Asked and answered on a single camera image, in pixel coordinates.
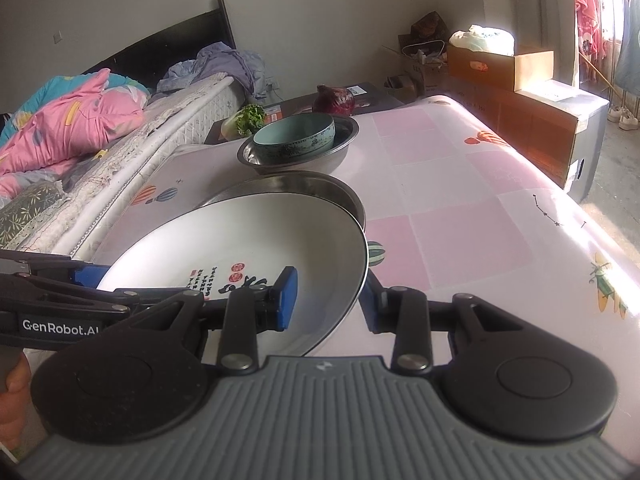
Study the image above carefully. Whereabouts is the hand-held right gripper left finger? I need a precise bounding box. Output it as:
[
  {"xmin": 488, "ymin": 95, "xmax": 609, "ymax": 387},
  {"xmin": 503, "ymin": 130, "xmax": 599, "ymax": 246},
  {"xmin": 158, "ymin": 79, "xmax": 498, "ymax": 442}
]
[{"xmin": 131, "ymin": 265, "xmax": 300, "ymax": 372}]

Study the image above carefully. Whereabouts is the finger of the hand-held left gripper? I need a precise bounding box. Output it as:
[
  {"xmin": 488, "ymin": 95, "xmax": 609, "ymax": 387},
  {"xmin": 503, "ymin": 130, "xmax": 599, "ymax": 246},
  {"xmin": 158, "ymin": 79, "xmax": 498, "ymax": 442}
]
[
  {"xmin": 0, "ymin": 249, "xmax": 110, "ymax": 290},
  {"xmin": 0, "ymin": 280, "xmax": 203, "ymax": 317}
]

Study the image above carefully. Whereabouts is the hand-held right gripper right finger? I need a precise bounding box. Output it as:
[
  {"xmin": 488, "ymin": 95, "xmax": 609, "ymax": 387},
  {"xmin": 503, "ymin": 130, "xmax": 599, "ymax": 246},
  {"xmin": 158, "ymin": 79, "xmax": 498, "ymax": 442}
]
[{"xmin": 357, "ymin": 274, "xmax": 511, "ymax": 375}]

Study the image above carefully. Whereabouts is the shallow white steel plate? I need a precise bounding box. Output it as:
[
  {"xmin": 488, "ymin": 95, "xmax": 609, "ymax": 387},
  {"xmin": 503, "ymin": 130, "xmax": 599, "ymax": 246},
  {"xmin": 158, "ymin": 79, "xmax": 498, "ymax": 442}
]
[{"xmin": 95, "ymin": 192, "xmax": 371, "ymax": 357}]

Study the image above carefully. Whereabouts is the large steel plate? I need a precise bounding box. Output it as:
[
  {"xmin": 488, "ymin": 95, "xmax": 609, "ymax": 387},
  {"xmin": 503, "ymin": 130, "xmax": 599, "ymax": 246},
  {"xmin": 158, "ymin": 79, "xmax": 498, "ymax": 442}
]
[{"xmin": 195, "ymin": 170, "xmax": 369, "ymax": 241}]

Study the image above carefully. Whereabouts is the medium steel plate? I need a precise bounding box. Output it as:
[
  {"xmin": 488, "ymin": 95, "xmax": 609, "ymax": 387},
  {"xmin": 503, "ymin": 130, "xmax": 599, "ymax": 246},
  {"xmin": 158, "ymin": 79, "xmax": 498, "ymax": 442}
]
[{"xmin": 217, "ymin": 176, "xmax": 362, "ymax": 213}]

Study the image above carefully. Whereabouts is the steel bowl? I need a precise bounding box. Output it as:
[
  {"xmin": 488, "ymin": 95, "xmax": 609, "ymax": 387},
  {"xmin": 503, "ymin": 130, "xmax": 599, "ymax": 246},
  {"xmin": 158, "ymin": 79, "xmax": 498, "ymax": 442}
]
[
  {"xmin": 240, "ymin": 116, "xmax": 359, "ymax": 163},
  {"xmin": 236, "ymin": 116, "xmax": 361, "ymax": 177}
]

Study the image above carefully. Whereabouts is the teal ceramic bowl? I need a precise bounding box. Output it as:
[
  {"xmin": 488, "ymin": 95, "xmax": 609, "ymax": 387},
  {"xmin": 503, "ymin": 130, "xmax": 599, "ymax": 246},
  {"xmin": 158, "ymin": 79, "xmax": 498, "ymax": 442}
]
[{"xmin": 252, "ymin": 112, "xmax": 336, "ymax": 165}]

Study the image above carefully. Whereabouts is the person's left hand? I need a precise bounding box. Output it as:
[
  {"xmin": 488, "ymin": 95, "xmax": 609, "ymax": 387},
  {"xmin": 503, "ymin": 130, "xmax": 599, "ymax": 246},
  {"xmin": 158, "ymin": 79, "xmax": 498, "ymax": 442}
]
[{"xmin": 0, "ymin": 352, "xmax": 35, "ymax": 461}]

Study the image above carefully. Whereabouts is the green leaf-print pillow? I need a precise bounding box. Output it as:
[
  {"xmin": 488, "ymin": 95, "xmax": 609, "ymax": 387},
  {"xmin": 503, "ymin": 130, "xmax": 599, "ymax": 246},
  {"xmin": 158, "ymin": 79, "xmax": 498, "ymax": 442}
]
[{"xmin": 0, "ymin": 180, "xmax": 71, "ymax": 251}]

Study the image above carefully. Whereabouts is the pink quilt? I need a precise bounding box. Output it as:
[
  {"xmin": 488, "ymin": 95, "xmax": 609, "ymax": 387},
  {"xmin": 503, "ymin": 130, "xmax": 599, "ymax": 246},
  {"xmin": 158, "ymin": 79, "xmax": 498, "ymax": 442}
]
[{"xmin": 0, "ymin": 67, "xmax": 151, "ymax": 198}]

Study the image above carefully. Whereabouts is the white quilted mattress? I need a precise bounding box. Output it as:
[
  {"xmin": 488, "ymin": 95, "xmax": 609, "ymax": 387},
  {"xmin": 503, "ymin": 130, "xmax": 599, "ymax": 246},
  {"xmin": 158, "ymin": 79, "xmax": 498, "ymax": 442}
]
[{"xmin": 0, "ymin": 72, "xmax": 253, "ymax": 266}]

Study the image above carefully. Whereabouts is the napa cabbage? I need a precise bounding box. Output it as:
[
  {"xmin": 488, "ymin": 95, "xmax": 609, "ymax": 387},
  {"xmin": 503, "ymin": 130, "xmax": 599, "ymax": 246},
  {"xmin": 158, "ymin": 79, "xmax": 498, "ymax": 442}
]
[{"xmin": 220, "ymin": 104, "xmax": 266, "ymax": 141}]

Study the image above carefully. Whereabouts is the purple eggplant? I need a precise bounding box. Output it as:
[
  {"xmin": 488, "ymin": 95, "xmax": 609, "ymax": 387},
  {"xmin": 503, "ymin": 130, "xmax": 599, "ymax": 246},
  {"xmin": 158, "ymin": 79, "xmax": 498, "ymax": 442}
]
[{"xmin": 312, "ymin": 85, "xmax": 357, "ymax": 118}]

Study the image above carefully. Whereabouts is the black flat box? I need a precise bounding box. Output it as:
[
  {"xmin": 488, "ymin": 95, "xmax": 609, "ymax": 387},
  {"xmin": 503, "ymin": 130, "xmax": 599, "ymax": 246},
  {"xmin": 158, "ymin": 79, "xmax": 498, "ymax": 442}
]
[{"xmin": 204, "ymin": 81, "xmax": 407, "ymax": 146}]

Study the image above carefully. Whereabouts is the grey-blue clothes pile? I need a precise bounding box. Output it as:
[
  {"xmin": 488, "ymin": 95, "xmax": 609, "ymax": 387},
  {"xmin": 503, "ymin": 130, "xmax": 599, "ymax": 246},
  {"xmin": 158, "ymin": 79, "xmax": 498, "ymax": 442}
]
[{"xmin": 157, "ymin": 42, "xmax": 268, "ymax": 101}]

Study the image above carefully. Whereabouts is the black headboard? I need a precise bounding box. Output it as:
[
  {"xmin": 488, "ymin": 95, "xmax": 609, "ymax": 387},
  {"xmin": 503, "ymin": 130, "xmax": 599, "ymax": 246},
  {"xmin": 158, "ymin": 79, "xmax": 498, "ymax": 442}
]
[{"xmin": 82, "ymin": 0, "xmax": 238, "ymax": 93}]

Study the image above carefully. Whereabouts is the open cardboard box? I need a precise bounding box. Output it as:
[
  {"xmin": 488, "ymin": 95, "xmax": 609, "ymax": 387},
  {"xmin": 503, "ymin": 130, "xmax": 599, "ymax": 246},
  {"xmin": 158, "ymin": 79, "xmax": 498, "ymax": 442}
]
[{"xmin": 382, "ymin": 35, "xmax": 451, "ymax": 98}]

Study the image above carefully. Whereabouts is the large cardboard box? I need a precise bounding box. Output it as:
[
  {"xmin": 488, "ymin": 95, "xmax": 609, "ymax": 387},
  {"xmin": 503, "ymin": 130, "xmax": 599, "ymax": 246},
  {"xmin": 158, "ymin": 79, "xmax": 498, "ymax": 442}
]
[{"xmin": 425, "ymin": 79, "xmax": 610, "ymax": 204}]

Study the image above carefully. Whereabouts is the long cardboard box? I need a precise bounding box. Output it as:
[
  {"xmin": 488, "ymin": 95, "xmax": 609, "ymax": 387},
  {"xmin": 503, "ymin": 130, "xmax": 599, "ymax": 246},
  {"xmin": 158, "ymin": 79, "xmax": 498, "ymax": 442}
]
[{"xmin": 446, "ymin": 42, "xmax": 555, "ymax": 92}]

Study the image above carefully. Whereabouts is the brown crumpled bag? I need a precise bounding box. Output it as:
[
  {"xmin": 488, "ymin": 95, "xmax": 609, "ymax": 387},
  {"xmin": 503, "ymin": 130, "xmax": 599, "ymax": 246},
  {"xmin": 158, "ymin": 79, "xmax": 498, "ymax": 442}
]
[{"xmin": 411, "ymin": 11, "xmax": 451, "ymax": 46}]

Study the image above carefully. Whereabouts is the white plastic bag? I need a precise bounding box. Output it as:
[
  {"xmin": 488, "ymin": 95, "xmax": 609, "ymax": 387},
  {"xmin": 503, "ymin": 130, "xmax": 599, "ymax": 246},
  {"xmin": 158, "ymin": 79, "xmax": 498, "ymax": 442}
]
[{"xmin": 449, "ymin": 24, "xmax": 516, "ymax": 57}]

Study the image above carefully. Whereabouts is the wooden stick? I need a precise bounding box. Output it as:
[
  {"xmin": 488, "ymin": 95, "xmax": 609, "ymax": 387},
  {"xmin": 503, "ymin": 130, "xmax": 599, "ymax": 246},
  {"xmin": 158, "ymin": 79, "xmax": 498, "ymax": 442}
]
[{"xmin": 580, "ymin": 52, "xmax": 617, "ymax": 87}]

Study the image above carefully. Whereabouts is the pink floral garment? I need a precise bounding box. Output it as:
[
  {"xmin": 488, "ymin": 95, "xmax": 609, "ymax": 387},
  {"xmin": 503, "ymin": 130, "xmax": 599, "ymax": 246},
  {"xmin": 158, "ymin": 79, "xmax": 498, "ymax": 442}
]
[{"xmin": 572, "ymin": 0, "xmax": 625, "ymax": 58}]

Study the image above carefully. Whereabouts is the blue hanging towel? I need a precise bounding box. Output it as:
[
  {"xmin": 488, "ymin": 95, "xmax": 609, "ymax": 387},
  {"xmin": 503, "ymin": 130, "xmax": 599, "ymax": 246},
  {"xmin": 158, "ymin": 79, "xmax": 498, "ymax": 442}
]
[{"xmin": 614, "ymin": 0, "xmax": 640, "ymax": 97}]

